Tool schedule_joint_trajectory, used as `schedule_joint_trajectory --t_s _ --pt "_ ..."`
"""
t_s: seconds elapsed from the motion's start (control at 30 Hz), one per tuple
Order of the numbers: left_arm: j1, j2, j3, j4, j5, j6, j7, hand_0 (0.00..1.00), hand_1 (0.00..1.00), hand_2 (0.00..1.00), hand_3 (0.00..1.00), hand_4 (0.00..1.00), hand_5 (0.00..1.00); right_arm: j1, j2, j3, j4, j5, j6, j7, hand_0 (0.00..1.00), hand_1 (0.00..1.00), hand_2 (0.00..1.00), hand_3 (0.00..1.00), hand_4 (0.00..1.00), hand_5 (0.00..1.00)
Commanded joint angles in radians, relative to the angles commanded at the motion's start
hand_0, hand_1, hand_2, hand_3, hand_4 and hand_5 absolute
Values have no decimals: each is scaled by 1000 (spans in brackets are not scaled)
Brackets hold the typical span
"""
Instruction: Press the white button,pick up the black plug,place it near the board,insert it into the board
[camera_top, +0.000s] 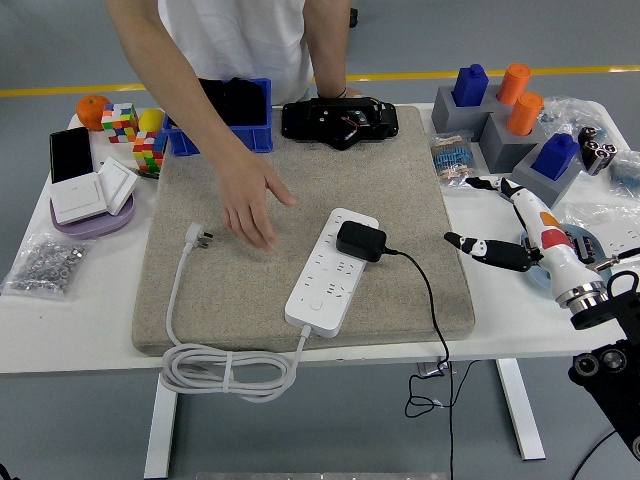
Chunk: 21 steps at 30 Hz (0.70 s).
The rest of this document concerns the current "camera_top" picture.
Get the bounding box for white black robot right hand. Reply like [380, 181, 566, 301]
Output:
[443, 175, 604, 301]

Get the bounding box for person's right hand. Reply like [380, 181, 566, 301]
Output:
[218, 149, 300, 253]

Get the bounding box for person's left hand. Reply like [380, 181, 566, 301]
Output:
[316, 85, 364, 100]

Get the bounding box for black plug with cord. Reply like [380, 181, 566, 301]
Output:
[333, 219, 482, 421]

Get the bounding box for white power strip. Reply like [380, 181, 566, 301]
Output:
[284, 207, 379, 337]

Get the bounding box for light blue tray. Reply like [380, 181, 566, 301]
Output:
[519, 224, 614, 292]

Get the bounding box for black cylindrical capacitor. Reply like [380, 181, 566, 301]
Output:
[577, 235, 600, 264]

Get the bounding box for black device housing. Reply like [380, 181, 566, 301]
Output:
[279, 97, 400, 152]

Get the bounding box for blue plastic bin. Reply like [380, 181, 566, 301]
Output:
[161, 77, 275, 157]

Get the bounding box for bagged white socket panel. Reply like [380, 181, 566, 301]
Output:
[563, 202, 640, 269]

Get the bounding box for tall grey holder block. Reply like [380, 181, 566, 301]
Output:
[509, 149, 584, 222]

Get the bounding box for grey-brown mat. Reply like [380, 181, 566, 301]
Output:
[131, 104, 477, 357]

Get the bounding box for low grey holder block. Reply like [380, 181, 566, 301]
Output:
[430, 84, 506, 135]

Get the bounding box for blue bottle-shaped block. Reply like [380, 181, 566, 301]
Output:
[530, 132, 581, 181]
[452, 63, 489, 108]

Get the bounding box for bag of blue resistors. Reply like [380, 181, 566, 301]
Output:
[607, 148, 640, 199]

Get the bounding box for colourful puzzle cube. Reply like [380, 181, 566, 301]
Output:
[100, 102, 140, 145]
[131, 130, 168, 175]

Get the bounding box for bundle of black capacitors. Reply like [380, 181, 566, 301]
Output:
[577, 125, 620, 177]

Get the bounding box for person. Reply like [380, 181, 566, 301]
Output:
[157, 0, 316, 106]

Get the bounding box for yellow lemon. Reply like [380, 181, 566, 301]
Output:
[138, 107, 166, 134]

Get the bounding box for medium grey holder block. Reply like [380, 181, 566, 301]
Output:
[478, 112, 547, 175]

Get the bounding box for clear plastic bag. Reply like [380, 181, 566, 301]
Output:
[538, 94, 609, 144]

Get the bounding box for orange cylinder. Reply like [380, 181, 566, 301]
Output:
[505, 91, 545, 137]
[496, 62, 532, 106]

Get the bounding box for purple round tray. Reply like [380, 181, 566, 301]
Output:
[49, 192, 136, 240]

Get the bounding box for white table leg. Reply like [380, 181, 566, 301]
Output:
[494, 358, 547, 462]
[143, 374, 177, 479]

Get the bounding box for orange fruit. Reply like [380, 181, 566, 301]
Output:
[75, 94, 111, 132]

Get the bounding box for black smartphone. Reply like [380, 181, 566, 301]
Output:
[48, 126, 95, 185]

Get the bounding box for bag of metal nuts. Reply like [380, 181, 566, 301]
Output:
[0, 232, 94, 303]

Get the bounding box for white power cord with plug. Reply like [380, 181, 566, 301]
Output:
[158, 222, 316, 404]

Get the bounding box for black red cloth straps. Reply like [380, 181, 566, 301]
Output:
[197, 75, 268, 126]

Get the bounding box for small white wall switch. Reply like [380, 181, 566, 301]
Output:
[96, 157, 139, 216]

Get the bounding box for large white wall switch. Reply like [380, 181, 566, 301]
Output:
[49, 171, 109, 225]

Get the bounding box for black hanging cable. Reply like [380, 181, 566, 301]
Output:
[448, 362, 455, 480]

